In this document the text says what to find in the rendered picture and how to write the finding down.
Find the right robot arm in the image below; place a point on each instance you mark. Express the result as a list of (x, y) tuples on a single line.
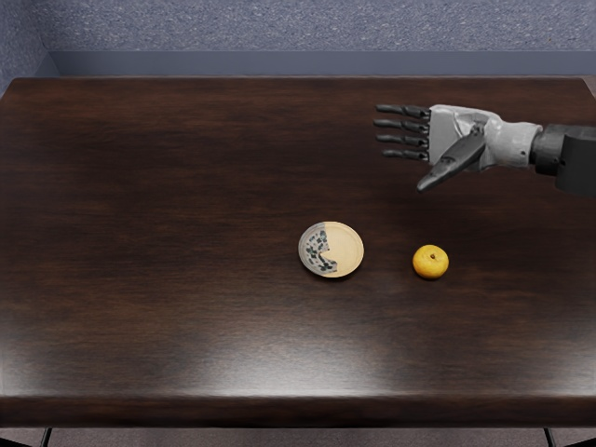
[(568, 153)]

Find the yellow orange fruit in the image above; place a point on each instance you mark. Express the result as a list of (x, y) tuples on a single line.
[(430, 261)]

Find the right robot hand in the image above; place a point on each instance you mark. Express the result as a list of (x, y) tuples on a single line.
[(449, 135)]

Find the cream plate with printed pattern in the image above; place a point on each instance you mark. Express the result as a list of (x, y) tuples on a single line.
[(331, 249)]

